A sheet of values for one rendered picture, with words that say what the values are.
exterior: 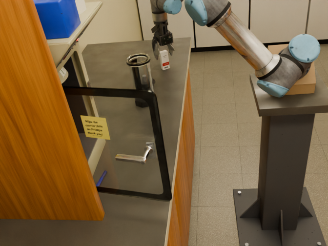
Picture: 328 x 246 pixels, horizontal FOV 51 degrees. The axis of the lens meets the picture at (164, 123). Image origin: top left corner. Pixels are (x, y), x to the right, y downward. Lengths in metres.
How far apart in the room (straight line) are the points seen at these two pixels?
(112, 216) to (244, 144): 1.82
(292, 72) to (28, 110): 0.95
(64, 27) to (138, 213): 0.61
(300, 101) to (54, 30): 1.09
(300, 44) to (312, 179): 1.35
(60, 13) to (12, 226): 0.72
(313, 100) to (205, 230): 1.07
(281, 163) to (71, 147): 1.18
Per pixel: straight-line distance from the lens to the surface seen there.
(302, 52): 1.43
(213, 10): 1.28
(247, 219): 2.29
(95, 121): 0.97
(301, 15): 4.22
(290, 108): 1.58
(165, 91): 1.72
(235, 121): 3.06
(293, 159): 1.85
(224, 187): 2.48
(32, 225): 1.25
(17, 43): 0.84
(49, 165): 1.04
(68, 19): 0.92
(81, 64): 1.26
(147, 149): 0.96
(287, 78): 1.41
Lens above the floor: 1.81
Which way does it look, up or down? 36 degrees down
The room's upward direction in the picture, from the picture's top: 8 degrees counter-clockwise
